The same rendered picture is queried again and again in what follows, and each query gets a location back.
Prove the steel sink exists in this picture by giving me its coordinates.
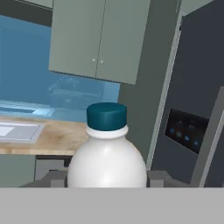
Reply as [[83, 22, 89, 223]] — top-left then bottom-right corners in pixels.
[[0, 121, 46, 144]]

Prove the sage green wall cupboard door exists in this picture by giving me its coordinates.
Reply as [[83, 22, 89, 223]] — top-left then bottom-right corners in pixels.
[[47, 0, 107, 79], [95, 0, 151, 86]]

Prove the sage green base cupboard door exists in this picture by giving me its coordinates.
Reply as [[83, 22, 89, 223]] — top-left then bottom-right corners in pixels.
[[0, 153, 37, 188]]

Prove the sage green cupboard above fridge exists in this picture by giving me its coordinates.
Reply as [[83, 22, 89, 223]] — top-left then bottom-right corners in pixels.
[[178, 0, 215, 15]]

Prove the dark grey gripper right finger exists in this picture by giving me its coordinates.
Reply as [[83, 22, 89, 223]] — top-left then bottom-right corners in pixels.
[[146, 170, 191, 189]]

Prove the sage green tall side panel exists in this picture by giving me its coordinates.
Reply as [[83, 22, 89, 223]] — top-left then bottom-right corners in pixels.
[[117, 0, 184, 172]]

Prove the dark grey fridge door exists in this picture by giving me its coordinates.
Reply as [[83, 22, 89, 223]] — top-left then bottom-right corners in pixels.
[[205, 121, 224, 188]]

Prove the grey freezer door handle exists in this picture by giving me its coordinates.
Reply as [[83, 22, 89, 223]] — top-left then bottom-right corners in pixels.
[[190, 87, 224, 188]]

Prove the grey dishwasher front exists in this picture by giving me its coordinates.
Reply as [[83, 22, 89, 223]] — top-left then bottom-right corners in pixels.
[[34, 155, 74, 182]]

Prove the dark grey freezer door with dispenser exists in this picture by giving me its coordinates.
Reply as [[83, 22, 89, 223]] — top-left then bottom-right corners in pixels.
[[150, 0, 224, 187]]

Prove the white bottle with teal cap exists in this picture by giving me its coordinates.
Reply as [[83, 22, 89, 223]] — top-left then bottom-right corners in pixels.
[[66, 102, 148, 189]]

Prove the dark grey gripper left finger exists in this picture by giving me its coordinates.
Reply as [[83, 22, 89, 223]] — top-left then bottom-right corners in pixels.
[[19, 170, 69, 189]]

